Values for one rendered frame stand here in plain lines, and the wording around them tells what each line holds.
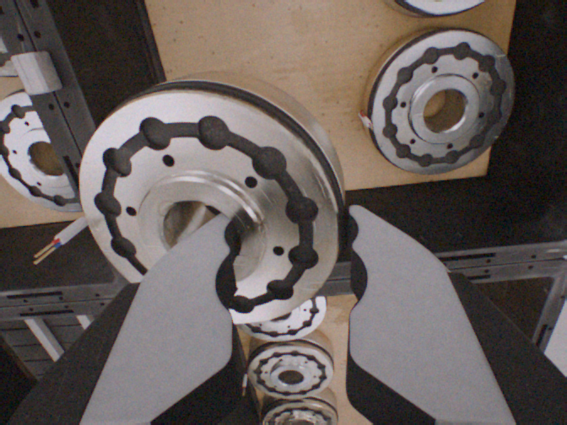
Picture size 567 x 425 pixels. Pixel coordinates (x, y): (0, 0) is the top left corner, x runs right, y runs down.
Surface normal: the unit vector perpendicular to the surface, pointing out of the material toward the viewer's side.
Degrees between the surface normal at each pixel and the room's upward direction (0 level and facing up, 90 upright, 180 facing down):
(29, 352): 0
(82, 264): 90
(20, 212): 0
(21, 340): 0
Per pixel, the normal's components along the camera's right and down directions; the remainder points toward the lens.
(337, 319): -0.02, 0.49
